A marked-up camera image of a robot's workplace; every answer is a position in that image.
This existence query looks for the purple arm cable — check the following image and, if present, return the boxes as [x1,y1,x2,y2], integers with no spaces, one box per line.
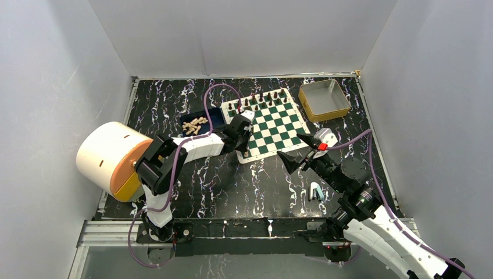
[127,83,244,269]
[327,128,478,279]

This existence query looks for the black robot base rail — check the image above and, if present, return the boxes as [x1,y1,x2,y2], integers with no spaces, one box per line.
[134,217,367,266]

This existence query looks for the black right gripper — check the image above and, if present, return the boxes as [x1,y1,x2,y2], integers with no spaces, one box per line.
[276,133,344,193]

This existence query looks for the gold tin box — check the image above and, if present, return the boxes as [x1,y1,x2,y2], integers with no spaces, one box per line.
[298,79,351,123]

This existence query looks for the light wooden chess piece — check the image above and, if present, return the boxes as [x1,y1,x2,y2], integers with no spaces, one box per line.
[185,127,198,135]
[192,124,202,135]
[196,117,208,124]
[182,123,196,131]

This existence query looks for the green white chess board mat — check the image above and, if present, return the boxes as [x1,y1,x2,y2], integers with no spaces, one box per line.
[236,88,310,164]

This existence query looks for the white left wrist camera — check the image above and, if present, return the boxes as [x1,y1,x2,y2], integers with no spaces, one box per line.
[240,110,255,123]

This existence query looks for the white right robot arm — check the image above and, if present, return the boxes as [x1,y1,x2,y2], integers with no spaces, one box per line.
[277,128,466,278]

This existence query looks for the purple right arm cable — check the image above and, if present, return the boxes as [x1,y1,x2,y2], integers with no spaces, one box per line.
[327,128,478,279]

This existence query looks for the small white blue stapler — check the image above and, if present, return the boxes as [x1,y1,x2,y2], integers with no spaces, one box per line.
[309,182,324,202]

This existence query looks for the dark blue tin box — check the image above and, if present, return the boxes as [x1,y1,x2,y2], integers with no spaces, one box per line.
[180,108,225,137]

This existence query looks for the white orange cylindrical appliance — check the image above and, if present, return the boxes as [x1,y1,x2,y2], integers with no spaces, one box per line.
[76,121,153,202]

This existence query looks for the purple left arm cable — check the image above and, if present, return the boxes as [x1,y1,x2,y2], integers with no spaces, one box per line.
[127,83,244,269]

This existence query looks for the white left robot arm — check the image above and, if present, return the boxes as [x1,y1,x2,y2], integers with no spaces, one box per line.
[134,110,255,242]

